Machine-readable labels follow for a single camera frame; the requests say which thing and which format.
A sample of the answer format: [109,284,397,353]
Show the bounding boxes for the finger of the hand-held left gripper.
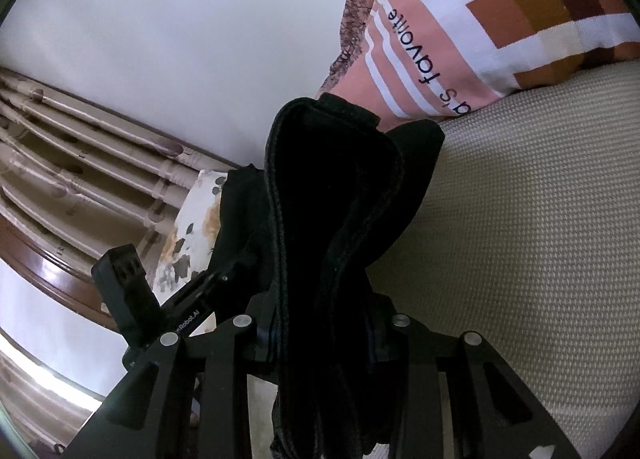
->
[202,259,251,296]

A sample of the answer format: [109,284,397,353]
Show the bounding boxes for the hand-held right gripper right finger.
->
[366,294,583,459]

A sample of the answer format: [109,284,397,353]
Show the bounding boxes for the wooden bed frame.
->
[0,216,123,332]

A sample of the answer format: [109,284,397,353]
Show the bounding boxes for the beige woven bed mat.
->
[247,59,640,459]

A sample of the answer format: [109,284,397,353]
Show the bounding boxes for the black pants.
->
[212,93,446,459]

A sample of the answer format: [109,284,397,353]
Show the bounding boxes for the pink checked pillow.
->
[316,0,640,132]

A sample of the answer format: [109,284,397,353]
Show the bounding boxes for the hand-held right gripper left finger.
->
[82,291,282,459]

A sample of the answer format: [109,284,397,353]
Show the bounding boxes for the white floral pillow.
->
[152,169,231,305]

